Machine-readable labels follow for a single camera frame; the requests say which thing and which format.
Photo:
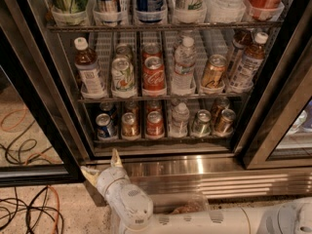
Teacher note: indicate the gold can bottom right rear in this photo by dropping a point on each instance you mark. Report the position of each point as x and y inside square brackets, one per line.
[219, 104]

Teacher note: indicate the water bottle top shelf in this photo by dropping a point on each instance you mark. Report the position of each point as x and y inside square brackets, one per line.
[226, 11]

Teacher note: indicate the red coca-cola can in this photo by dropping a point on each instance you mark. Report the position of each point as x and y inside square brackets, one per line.
[151, 50]
[153, 74]

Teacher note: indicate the tea bottle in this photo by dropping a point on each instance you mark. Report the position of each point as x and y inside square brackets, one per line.
[86, 61]
[241, 40]
[249, 63]

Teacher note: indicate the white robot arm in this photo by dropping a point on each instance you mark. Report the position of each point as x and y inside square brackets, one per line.
[135, 210]

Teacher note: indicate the steel fridge base grille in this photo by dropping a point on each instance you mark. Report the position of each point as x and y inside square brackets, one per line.
[218, 178]

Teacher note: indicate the blue pepsi can front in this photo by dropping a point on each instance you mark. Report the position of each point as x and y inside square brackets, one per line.
[105, 127]

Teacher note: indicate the red coke can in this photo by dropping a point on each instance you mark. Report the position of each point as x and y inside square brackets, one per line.
[154, 105]
[155, 124]

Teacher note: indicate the water bottle middle front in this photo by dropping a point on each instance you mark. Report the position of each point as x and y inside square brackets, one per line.
[184, 65]

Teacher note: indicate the white green can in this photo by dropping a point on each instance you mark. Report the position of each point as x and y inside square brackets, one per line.
[124, 50]
[122, 74]

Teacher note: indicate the blue pepsi can rear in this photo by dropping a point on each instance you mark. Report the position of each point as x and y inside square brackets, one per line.
[110, 109]

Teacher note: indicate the white green can middle rear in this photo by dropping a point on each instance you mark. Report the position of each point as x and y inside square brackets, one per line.
[124, 50]

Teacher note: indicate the glass fridge door right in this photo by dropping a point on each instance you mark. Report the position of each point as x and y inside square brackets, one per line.
[279, 134]

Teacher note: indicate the glass fridge door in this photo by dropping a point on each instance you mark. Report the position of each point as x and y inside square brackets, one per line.
[40, 143]
[279, 134]

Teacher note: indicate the water bottle middle rear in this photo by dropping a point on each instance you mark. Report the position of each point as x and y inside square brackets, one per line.
[182, 38]

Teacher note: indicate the white green can middle front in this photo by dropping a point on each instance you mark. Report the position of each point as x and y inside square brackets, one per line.
[122, 74]

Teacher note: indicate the red coke can bottom rear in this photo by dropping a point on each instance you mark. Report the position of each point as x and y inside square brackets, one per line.
[154, 105]

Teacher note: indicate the clear plastic food container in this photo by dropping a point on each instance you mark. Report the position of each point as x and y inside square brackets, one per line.
[179, 203]

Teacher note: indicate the green silver can bottom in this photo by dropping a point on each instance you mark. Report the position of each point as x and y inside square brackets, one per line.
[201, 125]

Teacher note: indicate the red coca-cola can middle front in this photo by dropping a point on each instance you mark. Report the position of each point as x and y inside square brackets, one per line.
[153, 74]

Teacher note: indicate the red coke can bottom front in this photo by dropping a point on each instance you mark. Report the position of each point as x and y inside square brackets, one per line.
[155, 124]

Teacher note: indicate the water bottle shelf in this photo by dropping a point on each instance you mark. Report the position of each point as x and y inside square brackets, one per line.
[180, 119]
[226, 11]

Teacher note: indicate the tea bottle middle right rear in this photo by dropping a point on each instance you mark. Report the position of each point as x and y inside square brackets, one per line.
[241, 40]

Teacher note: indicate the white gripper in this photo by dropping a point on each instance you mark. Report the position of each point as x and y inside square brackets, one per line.
[106, 181]

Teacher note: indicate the tea bottle middle left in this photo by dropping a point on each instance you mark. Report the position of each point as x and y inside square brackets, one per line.
[86, 61]

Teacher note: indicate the tea bottle middle right front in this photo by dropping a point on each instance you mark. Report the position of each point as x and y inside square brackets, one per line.
[249, 63]

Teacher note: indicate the gold can middle shelf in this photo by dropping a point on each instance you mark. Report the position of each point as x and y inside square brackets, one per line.
[213, 72]

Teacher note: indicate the blue pepsi can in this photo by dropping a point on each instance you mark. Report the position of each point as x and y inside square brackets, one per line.
[110, 109]
[105, 127]

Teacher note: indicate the red coca-cola can middle rear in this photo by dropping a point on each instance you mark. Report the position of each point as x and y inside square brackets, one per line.
[151, 50]

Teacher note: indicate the glass fridge door left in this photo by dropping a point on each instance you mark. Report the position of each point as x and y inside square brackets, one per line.
[40, 143]

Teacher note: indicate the water bottle bottom shelf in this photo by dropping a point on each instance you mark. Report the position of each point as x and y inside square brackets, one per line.
[180, 119]

